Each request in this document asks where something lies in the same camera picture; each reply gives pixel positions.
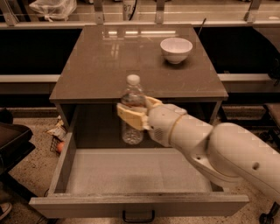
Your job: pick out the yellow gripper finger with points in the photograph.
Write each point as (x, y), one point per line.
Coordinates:
(151, 102)
(136, 117)

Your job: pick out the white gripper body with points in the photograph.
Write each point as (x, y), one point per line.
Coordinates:
(162, 124)

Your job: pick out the clear plastic water bottle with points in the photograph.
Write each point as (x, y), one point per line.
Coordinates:
(133, 96)

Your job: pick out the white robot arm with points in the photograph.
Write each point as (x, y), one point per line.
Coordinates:
(225, 153)

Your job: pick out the grey cabinet with glass top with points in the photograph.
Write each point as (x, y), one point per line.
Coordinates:
(94, 78)

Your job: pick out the open grey top drawer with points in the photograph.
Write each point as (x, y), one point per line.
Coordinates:
(101, 182)

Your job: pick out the white ceramic bowl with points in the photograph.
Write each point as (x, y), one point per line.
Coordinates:
(175, 50)

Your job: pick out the black chair at left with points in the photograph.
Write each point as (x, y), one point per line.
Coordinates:
(15, 145)

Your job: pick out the clear plastic bag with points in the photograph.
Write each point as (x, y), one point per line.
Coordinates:
(54, 9)

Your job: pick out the black office chair base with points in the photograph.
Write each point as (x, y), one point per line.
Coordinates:
(268, 218)

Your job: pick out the shoe at bottom left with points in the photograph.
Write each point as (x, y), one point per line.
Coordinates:
(5, 208)

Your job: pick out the wire basket with snacks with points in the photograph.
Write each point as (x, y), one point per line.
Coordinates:
(59, 135)

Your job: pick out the black drawer handle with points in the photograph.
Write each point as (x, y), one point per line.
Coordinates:
(138, 218)

